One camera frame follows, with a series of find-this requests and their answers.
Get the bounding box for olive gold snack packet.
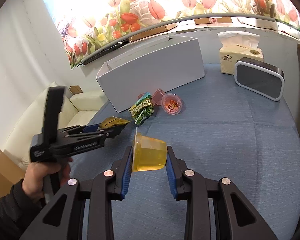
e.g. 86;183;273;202
99;116;130;129

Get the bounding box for orange jelly cup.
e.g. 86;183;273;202
132;128;167;172

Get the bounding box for black sleeve forearm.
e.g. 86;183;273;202
0;179;43;239

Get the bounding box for person's left hand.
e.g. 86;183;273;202
21;158;73;203

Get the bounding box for white leather sofa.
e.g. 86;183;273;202
4;88;108;171

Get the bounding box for green white snack packet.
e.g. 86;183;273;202
129;92;154;125

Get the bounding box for brown cardboard box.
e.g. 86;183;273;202
0;149;25;198

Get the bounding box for red pink jelly cup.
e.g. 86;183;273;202
161;93;183;115

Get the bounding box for blue table cloth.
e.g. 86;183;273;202
71;65;300;239

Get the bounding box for white storage box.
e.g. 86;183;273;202
96;35;205;113

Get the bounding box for tulip print roller blind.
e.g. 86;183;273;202
43;0;300;67

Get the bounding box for black white digital clock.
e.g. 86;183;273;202
234;57;285;101

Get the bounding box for tissue pack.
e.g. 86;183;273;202
217;31;264;75

